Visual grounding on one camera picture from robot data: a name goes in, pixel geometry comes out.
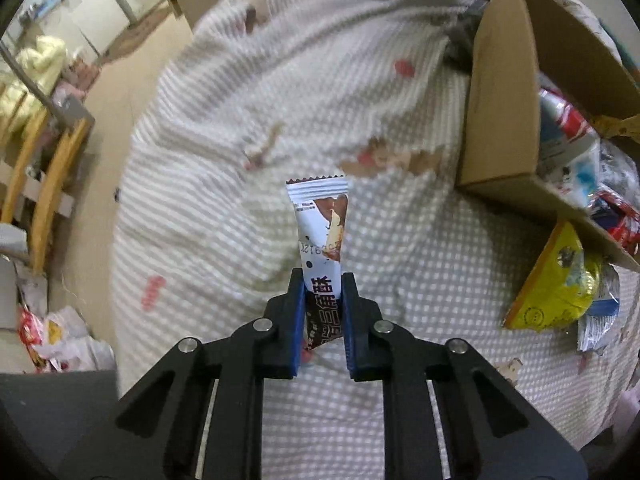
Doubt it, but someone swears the yellow green snack packet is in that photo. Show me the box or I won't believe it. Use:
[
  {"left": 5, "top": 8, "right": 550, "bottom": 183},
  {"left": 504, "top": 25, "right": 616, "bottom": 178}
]
[{"left": 502, "top": 220, "right": 607, "bottom": 332}]

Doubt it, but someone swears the wooden chair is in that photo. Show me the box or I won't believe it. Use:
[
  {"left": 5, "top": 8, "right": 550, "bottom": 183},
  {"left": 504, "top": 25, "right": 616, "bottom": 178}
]
[{"left": 0, "top": 42, "right": 96, "bottom": 271}]

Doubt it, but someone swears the pale yellow cloth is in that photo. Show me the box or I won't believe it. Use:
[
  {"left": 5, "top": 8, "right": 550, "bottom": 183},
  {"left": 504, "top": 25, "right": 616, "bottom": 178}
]
[{"left": 0, "top": 35, "right": 68, "bottom": 131}]

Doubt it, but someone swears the white brown snack packet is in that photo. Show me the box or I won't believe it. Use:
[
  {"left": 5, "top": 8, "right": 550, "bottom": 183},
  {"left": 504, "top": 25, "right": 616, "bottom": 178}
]
[{"left": 286, "top": 172, "right": 349, "bottom": 353}]

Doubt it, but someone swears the red white plastic bag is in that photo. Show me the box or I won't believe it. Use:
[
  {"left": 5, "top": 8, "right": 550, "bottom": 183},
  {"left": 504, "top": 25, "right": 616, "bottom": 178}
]
[{"left": 17, "top": 305, "right": 116, "bottom": 373}]

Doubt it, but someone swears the white cabinet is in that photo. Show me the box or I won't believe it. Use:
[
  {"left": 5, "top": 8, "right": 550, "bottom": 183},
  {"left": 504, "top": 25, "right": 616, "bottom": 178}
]
[{"left": 30, "top": 0, "right": 132, "bottom": 58}]

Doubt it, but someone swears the red white snack packet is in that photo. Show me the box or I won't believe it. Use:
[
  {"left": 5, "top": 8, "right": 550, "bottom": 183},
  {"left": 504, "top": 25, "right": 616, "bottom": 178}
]
[{"left": 537, "top": 77, "right": 601, "bottom": 161}]

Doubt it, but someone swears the white blue striped snack packet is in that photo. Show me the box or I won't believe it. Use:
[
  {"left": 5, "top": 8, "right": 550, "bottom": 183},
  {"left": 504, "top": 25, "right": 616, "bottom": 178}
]
[{"left": 537, "top": 145, "right": 601, "bottom": 211}]

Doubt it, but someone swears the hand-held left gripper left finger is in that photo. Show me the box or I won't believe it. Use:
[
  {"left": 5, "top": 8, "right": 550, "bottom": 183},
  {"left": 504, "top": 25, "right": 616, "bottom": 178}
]
[{"left": 60, "top": 267, "right": 306, "bottom": 480}]

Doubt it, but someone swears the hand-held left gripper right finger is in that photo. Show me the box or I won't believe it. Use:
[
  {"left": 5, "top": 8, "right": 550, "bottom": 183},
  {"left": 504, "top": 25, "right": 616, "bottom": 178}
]
[{"left": 340, "top": 272, "right": 588, "bottom": 480}]

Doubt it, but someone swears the red blue snack packet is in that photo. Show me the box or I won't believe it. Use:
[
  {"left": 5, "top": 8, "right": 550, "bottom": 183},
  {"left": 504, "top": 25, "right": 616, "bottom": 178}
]
[{"left": 590, "top": 185, "right": 640, "bottom": 256}]

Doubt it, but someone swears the checked printed blanket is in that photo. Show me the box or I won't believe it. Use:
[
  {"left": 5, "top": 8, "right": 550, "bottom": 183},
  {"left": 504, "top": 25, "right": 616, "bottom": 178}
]
[{"left": 112, "top": 0, "right": 640, "bottom": 480}]

